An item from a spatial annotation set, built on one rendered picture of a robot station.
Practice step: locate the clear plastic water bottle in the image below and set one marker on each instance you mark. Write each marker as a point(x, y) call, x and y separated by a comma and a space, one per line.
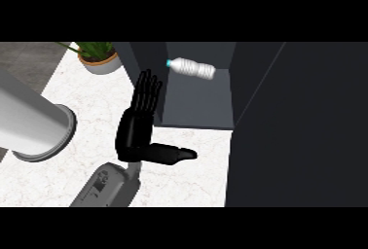
point(193, 67)

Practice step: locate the pale grey cylinder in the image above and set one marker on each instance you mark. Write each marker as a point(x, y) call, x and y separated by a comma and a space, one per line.
point(29, 120)

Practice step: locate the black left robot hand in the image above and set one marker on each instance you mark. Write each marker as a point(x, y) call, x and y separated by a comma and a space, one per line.
point(134, 136)

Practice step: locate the dark grey cabinet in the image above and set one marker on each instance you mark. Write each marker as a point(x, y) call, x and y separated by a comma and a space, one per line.
point(197, 103)

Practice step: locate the green plant in grey pot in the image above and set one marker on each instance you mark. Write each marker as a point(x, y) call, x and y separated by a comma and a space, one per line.
point(101, 64)

